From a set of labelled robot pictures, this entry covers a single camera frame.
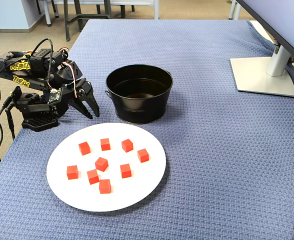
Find black cable with plug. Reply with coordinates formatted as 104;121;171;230
6;108;16;140

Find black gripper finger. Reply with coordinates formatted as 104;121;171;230
74;77;101;119
66;98;94;120

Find computer monitor screen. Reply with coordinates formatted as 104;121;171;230
235;0;294;66

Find black chair legs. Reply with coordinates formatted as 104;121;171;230
35;0;61;19
96;0;136;19

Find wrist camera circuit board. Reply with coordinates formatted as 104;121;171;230
46;86;64;105

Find white table legs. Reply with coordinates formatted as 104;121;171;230
228;0;242;21

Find silver monitor stand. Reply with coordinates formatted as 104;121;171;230
229;37;294;98

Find black metal bucket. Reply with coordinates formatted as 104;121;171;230
104;64;174;125

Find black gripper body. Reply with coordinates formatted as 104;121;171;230
55;59;85;101

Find blue woven table cloth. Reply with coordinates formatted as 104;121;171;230
0;18;294;240

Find white round plate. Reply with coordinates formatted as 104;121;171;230
46;122;167;213

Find red white servo wire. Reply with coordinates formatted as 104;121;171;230
58;46;80;99

